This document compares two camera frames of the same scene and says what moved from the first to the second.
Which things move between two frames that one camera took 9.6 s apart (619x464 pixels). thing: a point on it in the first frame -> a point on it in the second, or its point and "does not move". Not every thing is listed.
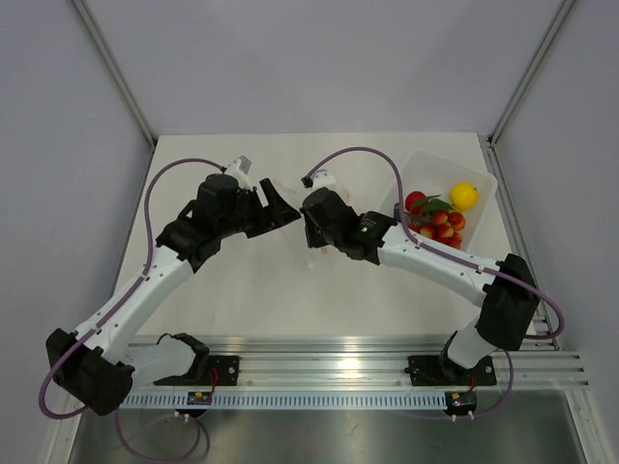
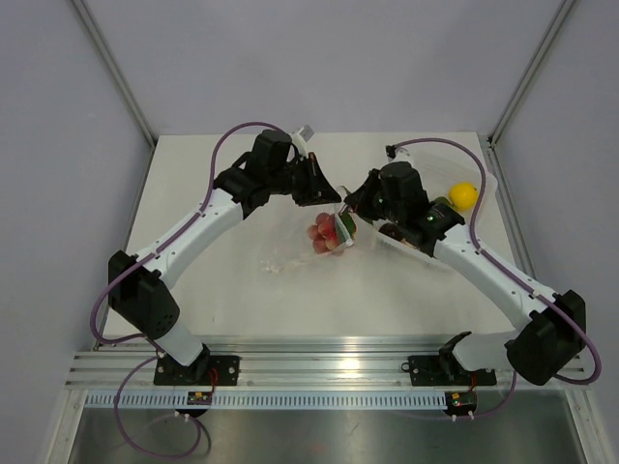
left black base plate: [210, 370] does not move
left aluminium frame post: [117, 73] does not move
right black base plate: [440, 370] does not move
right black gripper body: [320, 238] -> [380, 207]
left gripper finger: [278, 212] -> [319, 190]
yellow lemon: [463, 195] does not move
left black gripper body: [238, 221] -> [291, 179]
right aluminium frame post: [529, 71] does not move
